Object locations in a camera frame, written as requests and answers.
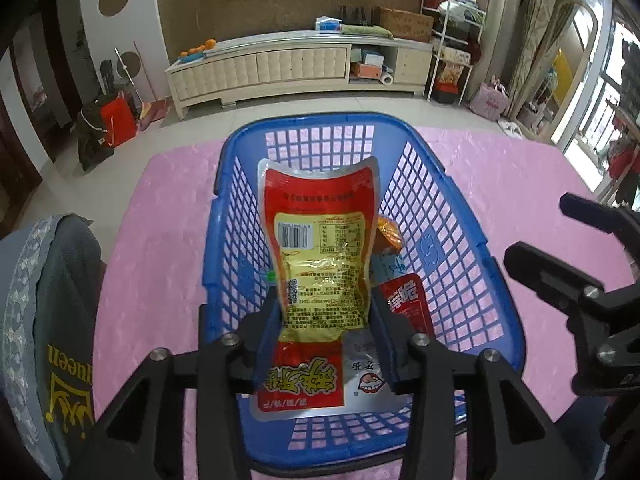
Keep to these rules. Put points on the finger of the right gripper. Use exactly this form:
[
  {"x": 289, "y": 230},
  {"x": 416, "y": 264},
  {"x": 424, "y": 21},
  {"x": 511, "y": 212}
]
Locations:
[
  {"x": 622, "y": 222},
  {"x": 554, "y": 281}
]

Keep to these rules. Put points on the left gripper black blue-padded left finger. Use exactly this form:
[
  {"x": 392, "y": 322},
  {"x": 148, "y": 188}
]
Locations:
[{"x": 140, "y": 434}]

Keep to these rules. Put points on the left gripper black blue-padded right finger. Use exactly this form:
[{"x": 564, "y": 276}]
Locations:
[{"x": 508, "y": 433}]

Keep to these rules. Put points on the blue plastic basket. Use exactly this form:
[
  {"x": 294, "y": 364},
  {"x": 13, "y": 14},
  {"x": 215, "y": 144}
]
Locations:
[{"x": 470, "y": 305}]

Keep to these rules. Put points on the small red snack pouch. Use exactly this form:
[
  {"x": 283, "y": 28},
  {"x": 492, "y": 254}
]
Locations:
[{"x": 405, "y": 296}]

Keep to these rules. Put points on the large red silver snack pouch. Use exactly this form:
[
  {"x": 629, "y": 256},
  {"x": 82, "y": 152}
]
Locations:
[{"x": 320, "y": 227}]

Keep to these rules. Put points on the orange wafer snack pack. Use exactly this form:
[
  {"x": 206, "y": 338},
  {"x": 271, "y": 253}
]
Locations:
[{"x": 388, "y": 238}]

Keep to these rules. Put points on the pink tote bag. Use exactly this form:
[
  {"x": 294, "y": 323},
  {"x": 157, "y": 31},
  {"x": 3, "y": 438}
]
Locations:
[{"x": 490, "y": 100}]

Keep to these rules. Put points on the light blue snack pack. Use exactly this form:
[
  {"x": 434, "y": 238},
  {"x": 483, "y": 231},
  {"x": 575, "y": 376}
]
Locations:
[{"x": 387, "y": 267}]

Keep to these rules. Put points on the grey queen print cushion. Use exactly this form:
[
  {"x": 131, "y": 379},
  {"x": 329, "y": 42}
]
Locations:
[{"x": 51, "y": 278}]

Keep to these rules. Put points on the white metal shelf rack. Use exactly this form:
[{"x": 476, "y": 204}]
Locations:
[{"x": 458, "y": 27}]

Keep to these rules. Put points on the cardboard box on cabinet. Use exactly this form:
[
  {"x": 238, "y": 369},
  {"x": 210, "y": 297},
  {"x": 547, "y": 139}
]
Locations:
[{"x": 406, "y": 25}]

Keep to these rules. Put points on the red bag on floor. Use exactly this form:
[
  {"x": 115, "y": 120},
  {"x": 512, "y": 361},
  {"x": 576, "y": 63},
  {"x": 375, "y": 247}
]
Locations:
[{"x": 118, "y": 121}]

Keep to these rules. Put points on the green folded cloth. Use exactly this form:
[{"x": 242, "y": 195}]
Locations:
[{"x": 366, "y": 30}]

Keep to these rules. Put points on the blue tissue box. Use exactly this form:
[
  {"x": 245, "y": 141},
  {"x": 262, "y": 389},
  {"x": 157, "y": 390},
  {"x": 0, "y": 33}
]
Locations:
[{"x": 327, "y": 25}]

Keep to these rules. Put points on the cream tv cabinet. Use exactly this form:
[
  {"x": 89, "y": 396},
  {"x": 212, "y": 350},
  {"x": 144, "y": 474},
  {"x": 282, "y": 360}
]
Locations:
[{"x": 303, "y": 61}]

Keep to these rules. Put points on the oranges on cabinet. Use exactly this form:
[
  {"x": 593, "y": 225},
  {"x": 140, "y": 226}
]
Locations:
[{"x": 198, "y": 51}]

